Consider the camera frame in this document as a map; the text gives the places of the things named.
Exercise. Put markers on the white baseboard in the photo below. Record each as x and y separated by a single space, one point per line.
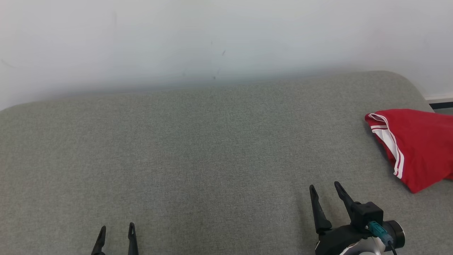
442 99

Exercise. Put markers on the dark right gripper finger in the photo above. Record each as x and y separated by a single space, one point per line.
320 219
345 198

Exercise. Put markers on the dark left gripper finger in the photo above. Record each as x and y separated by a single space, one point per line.
99 246
133 244

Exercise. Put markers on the red shirt with white panel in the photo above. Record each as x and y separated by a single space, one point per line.
421 141

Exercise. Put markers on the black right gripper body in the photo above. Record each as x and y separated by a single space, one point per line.
336 241

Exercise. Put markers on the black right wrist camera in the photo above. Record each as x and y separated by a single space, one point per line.
368 214

